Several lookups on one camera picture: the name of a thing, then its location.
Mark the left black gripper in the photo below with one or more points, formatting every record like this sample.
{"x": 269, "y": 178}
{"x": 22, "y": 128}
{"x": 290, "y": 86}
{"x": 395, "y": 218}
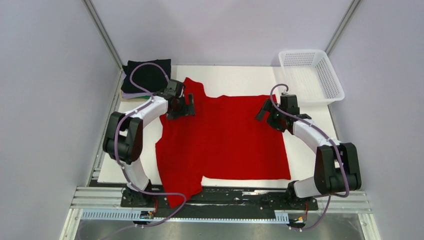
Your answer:
{"x": 187, "y": 110}

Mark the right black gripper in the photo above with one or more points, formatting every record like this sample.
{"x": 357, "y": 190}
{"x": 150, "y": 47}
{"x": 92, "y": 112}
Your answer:
{"x": 267, "y": 107}

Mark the red t shirt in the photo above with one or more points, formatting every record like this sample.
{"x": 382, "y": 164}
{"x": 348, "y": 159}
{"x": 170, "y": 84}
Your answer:
{"x": 222, "y": 140}

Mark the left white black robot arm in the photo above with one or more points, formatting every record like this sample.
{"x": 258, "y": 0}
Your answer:
{"x": 123, "y": 140}

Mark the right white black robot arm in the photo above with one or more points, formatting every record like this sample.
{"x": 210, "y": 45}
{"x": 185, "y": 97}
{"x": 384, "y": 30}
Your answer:
{"x": 336, "y": 167}

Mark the folded green t shirt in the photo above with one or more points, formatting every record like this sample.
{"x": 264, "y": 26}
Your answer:
{"x": 145, "y": 97}

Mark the folded black t shirt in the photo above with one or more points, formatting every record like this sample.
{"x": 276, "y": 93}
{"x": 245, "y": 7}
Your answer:
{"x": 148, "y": 76}

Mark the white plastic basket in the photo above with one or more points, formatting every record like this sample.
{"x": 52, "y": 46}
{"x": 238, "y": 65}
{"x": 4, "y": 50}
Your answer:
{"x": 310, "y": 76}

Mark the folded lavender t shirt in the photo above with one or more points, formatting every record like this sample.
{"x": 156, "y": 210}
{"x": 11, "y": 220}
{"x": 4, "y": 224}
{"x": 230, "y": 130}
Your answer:
{"x": 131, "y": 96}

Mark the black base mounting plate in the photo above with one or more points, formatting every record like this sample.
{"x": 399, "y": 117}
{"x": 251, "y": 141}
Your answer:
{"x": 227, "y": 202}

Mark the white slotted cable duct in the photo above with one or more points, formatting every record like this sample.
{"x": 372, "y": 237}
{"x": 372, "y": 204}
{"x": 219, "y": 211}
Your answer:
{"x": 140, "y": 216}

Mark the aluminium frame rail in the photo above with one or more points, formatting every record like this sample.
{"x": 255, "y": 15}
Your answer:
{"x": 110, "y": 198}

